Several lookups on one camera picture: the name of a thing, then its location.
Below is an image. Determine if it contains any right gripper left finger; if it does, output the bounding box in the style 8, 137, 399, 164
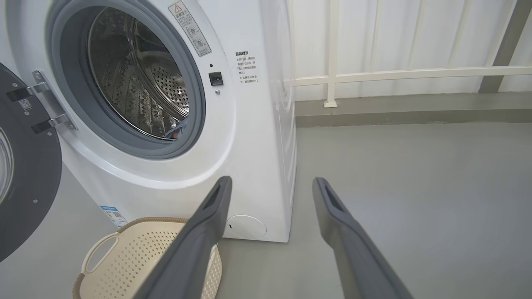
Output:
133, 176, 233, 299

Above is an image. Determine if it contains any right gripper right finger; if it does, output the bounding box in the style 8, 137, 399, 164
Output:
312, 177, 414, 299

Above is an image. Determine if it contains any blue bear print garment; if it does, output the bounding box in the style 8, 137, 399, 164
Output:
165, 120, 186, 140

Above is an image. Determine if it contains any black round glass washer door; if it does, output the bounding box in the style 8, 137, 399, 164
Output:
0, 62, 63, 263

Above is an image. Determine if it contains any white front-load washing machine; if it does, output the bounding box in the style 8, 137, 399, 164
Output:
4, 0, 298, 243

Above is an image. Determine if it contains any grey rubber door gasket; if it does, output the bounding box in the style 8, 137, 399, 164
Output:
45, 0, 207, 160

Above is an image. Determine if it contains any perforated steel washer drum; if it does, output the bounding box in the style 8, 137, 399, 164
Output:
86, 6, 190, 141

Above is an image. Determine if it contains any silver metal door hinge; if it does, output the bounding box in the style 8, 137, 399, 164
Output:
6, 70, 79, 135

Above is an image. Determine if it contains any round white filter cover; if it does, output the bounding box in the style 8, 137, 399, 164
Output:
227, 214, 267, 240

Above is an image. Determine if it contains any cream perforated laundry basket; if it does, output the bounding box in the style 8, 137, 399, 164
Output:
73, 217, 223, 299

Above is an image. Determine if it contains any blue energy label sticker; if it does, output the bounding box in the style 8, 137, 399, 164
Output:
100, 205, 128, 228

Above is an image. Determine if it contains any white metal railing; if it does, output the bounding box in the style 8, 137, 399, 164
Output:
287, 0, 532, 108

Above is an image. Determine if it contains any grey warning sticker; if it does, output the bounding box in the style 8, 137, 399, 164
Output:
168, 0, 212, 57

